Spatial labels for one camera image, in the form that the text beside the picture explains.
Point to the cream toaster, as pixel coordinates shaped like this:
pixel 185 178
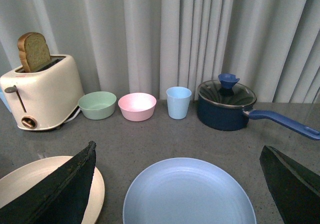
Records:
pixel 45 99

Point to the bread slice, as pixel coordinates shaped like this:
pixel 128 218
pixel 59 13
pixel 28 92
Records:
pixel 33 51

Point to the light blue cup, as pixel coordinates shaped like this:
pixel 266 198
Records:
pixel 178 100

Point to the dark blue saucepan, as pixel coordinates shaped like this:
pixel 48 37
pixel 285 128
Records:
pixel 234 119

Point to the glass pot lid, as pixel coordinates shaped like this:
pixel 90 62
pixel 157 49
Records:
pixel 226 91

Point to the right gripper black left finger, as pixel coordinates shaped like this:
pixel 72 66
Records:
pixel 60 198

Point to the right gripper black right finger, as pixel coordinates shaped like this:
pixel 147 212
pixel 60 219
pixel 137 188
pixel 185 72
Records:
pixel 294 188

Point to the grey curtain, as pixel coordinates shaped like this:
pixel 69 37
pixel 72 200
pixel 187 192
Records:
pixel 127 46

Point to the green bowl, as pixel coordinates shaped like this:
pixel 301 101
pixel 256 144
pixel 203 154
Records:
pixel 98 105

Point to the pink bowl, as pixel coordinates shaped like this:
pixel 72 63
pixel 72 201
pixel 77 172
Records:
pixel 138 106

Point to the cream plate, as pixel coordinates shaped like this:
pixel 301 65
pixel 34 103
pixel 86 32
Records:
pixel 22 179

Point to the blue plate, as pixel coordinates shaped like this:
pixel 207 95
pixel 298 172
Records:
pixel 186 191

